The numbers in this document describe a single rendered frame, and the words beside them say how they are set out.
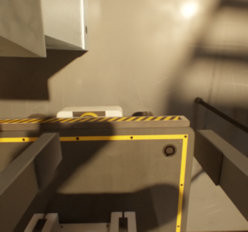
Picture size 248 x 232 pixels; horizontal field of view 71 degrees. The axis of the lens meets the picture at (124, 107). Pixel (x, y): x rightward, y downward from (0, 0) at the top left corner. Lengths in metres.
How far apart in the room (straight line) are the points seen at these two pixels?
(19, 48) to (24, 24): 0.02
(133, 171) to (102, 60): 0.48
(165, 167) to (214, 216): 0.74
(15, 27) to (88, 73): 0.64
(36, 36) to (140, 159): 0.45
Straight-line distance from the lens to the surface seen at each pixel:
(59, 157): 0.17
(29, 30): 0.21
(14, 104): 0.97
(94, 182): 0.61
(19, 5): 0.21
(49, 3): 0.44
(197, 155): 0.17
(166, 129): 0.53
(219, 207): 1.25
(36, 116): 0.81
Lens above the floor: 0.80
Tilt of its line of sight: 75 degrees down
